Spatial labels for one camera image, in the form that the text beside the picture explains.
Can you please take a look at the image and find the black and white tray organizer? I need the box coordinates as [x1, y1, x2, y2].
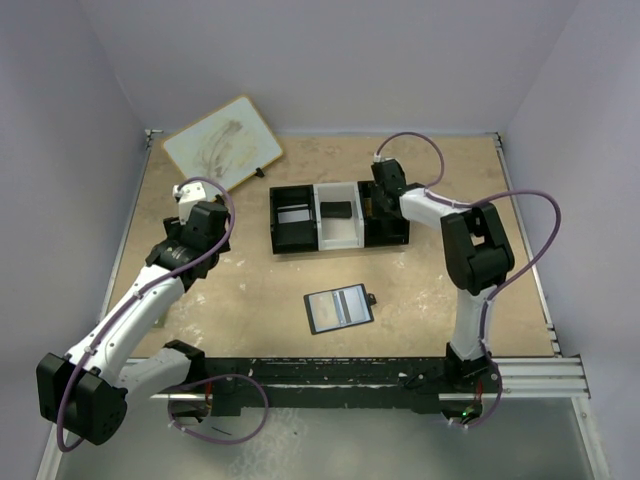
[269, 181, 410, 255]

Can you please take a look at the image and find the silver card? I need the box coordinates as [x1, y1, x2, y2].
[277, 204, 312, 224]
[338, 287, 368, 324]

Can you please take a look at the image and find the black leather card holder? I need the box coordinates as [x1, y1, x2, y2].
[303, 283, 377, 335]

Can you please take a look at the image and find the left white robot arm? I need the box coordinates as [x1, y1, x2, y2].
[36, 201, 235, 452]

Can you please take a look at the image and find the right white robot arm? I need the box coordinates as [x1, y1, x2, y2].
[371, 158, 515, 383]

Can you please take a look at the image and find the black card in tray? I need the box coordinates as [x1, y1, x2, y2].
[320, 201, 353, 219]

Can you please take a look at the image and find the silver card in tray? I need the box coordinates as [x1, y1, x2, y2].
[277, 204, 312, 224]

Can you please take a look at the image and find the small green white box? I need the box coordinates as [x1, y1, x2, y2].
[152, 313, 167, 328]

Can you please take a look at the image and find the yellow-framed whiteboard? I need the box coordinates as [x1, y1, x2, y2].
[161, 95, 284, 190]

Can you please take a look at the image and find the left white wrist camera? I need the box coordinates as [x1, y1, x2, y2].
[172, 182, 206, 223]

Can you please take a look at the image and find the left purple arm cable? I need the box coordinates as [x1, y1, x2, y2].
[55, 177, 236, 454]

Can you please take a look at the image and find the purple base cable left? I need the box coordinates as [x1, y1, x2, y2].
[167, 373, 270, 445]

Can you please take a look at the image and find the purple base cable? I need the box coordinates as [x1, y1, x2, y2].
[447, 349, 503, 432]
[167, 373, 270, 445]

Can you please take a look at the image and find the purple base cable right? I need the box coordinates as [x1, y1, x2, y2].
[447, 349, 503, 432]

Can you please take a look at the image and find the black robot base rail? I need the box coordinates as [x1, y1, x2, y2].
[149, 344, 504, 417]

